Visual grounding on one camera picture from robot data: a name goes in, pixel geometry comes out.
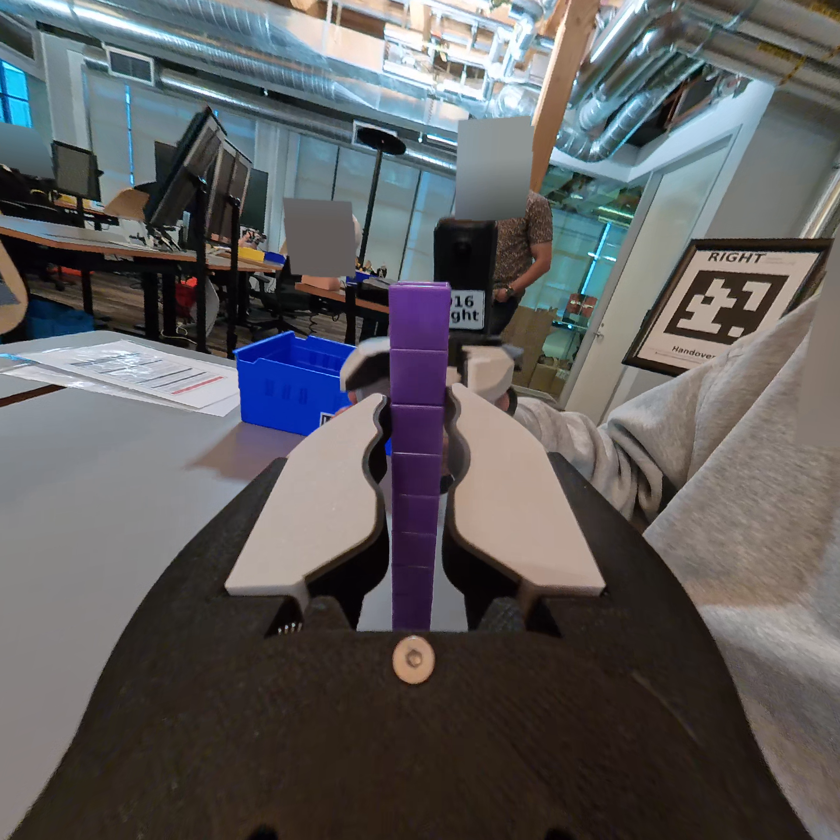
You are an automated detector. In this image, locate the black floor lamp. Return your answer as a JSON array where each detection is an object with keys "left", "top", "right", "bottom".
[{"left": 354, "top": 126, "right": 406, "bottom": 263}]

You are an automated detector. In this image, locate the black monitor on arm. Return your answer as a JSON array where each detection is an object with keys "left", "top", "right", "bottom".
[
  {"left": 209, "top": 140, "right": 253, "bottom": 244},
  {"left": 143, "top": 107, "right": 228, "bottom": 229}
]

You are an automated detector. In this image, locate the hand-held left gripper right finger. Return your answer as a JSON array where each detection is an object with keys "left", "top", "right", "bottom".
[{"left": 444, "top": 383, "right": 606, "bottom": 601}]

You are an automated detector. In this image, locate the white door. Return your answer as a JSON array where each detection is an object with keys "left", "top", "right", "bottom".
[{"left": 564, "top": 128, "right": 746, "bottom": 421}]

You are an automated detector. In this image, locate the wooden ceiling beam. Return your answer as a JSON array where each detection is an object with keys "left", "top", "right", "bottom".
[{"left": 530, "top": 0, "right": 602, "bottom": 193}]

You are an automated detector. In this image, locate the blue plastic bin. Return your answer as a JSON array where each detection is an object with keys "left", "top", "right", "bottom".
[{"left": 234, "top": 331, "right": 395, "bottom": 438}]

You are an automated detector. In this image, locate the small black monitor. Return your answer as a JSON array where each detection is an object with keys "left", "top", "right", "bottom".
[{"left": 51, "top": 141, "right": 103, "bottom": 202}]

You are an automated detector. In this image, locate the white printed paper sheet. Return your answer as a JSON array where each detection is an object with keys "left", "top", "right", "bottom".
[{"left": 0, "top": 339, "right": 241, "bottom": 418}]

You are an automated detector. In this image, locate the wooden background desk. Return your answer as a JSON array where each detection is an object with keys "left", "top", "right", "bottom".
[{"left": 0, "top": 215, "right": 284, "bottom": 275}]

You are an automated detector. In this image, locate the white wall vent grille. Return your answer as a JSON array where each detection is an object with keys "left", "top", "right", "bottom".
[{"left": 105, "top": 45, "right": 156, "bottom": 84}]

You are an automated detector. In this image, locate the framed marker sign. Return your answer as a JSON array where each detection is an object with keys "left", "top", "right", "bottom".
[{"left": 622, "top": 238, "right": 832, "bottom": 379}]

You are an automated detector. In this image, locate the brown cardboard box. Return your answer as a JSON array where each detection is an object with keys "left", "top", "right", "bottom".
[{"left": 502, "top": 305, "right": 572, "bottom": 395}]

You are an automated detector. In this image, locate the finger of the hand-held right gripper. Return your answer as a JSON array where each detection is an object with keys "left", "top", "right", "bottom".
[
  {"left": 340, "top": 337, "right": 393, "bottom": 395},
  {"left": 459, "top": 345, "right": 517, "bottom": 402}
]

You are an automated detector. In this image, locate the silver duct cluster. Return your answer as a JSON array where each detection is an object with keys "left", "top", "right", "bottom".
[{"left": 551, "top": 0, "right": 840, "bottom": 165}]

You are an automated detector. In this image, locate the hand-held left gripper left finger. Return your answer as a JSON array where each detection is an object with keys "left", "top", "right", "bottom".
[{"left": 224, "top": 392, "right": 391, "bottom": 613}]

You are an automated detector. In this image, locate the person's right forearm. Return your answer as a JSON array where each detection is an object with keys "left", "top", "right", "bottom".
[{"left": 515, "top": 295, "right": 821, "bottom": 546}]

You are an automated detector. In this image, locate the person's grey hoodie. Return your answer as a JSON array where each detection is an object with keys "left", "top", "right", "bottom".
[{"left": 643, "top": 459, "right": 840, "bottom": 840}]

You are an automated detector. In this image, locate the silver ventilation duct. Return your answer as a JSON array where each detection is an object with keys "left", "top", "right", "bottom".
[{"left": 0, "top": 0, "right": 460, "bottom": 80}]

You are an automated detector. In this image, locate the purple block stack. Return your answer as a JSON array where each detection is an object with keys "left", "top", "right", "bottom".
[{"left": 388, "top": 282, "right": 453, "bottom": 631}]

